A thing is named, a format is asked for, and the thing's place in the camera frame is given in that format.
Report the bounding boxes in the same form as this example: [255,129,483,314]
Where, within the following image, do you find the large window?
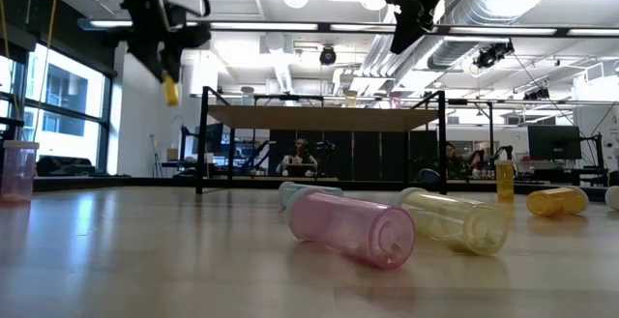
[0,42,115,178]

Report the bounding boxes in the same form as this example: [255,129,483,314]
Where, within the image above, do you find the orange medicine bottle white cap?
[161,72,181,108]
[494,159,516,204]
[525,186,590,218]

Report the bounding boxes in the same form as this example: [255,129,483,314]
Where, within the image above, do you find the black couch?
[35,155,97,178]

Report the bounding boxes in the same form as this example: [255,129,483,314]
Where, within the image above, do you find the wooden shelf black metal legs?
[194,85,449,196]

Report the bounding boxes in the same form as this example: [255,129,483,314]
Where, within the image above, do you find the long yellow power cable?
[26,0,63,177]

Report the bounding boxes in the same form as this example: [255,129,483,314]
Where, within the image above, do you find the black aluminium table frame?
[31,175,611,204]

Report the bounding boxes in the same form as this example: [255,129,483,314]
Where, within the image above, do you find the black round ceiling camera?
[318,45,339,67]

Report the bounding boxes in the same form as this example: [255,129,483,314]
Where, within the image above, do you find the overhead light bar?
[76,16,619,39]

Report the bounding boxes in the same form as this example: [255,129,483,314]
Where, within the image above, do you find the black partition wall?
[267,129,440,183]

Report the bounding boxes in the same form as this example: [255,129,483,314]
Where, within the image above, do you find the black ceiling camera cluster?
[472,41,516,72]

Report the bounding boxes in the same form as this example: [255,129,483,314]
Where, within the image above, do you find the black monitor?
[526,124,583,161]

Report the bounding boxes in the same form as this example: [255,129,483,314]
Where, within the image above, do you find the silver air duct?
[425,0,538,72]

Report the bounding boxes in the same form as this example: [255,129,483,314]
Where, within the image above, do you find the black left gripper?
[112,0,213,84]

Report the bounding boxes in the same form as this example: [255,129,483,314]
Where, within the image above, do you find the person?
[275,137,320,179]
[440,141,468,180]

